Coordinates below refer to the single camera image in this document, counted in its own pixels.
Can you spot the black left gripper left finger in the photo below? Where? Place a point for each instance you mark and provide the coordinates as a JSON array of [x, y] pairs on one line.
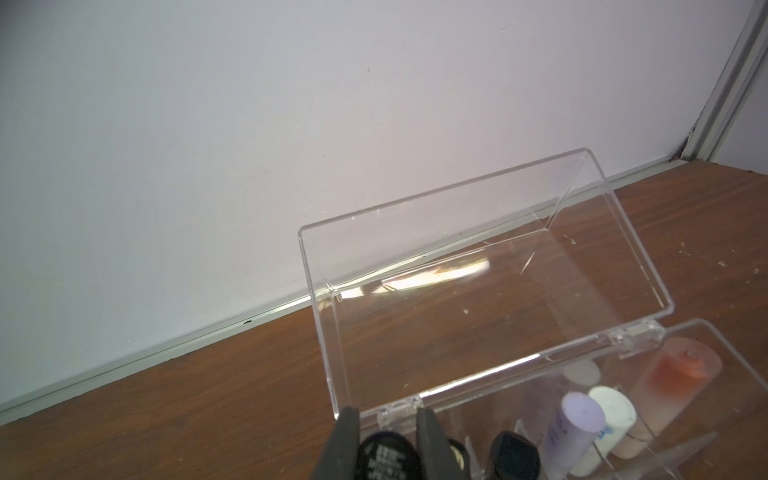
[[339, 458]]

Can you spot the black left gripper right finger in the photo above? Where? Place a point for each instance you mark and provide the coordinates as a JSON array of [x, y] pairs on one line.
[[436, 457]]

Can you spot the black gold lipstick tube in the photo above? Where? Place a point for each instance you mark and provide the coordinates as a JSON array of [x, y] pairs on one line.
[[387, 455]]

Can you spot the black short lipstick tube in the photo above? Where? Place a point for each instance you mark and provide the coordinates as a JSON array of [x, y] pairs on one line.
[[512, 457]]

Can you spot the lavender lipstick tube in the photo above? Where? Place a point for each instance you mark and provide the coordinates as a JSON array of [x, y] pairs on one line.
[[577, 422]]

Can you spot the white lipstick tube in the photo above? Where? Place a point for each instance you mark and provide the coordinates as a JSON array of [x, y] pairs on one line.
[[620, 415]]

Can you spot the pink translucent lipstick tube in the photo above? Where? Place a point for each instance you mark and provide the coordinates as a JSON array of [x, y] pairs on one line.
[[678, 373]]

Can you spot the long black Lemcoco lipstick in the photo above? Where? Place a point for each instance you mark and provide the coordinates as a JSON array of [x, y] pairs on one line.
[[462, 457]]

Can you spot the clear acrylic lipstick organizer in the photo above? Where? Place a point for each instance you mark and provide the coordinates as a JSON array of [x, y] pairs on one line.
[[488, 300]]

